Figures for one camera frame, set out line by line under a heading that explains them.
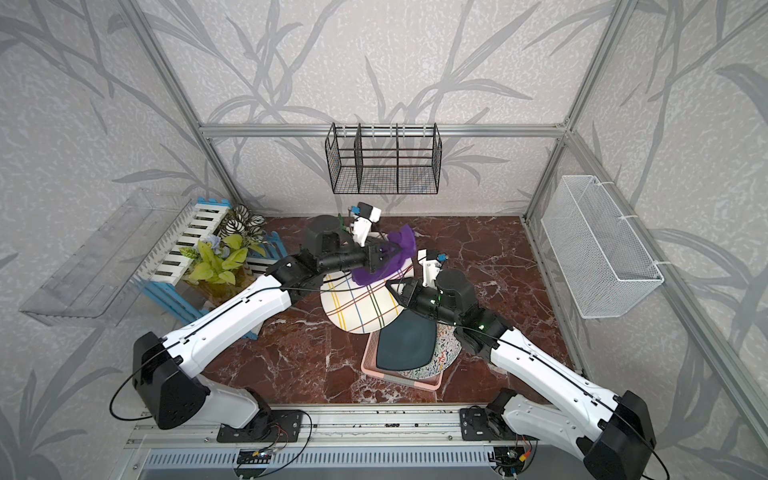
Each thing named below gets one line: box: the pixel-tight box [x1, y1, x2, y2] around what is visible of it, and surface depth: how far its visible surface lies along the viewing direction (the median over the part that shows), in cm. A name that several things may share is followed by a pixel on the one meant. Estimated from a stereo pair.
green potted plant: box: [179, 234, 266, 308], surface depth 80 cm
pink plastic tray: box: [361, 330, 444, 391], surface depth 76 cm
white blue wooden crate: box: [131, 198, 288, 324], surface depth 75 cm
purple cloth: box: [351, 225, 417, 285], surface depth 69 cm
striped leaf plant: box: [219, 204, 267, 243], surface depth 84 cm
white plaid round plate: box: [320, 261, 415, 334], surface depth 70 cm
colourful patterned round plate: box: [399, 322, 462, 379], surface depth 79 cm
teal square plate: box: [377, 309, 437, 371], surface depth 82 cm
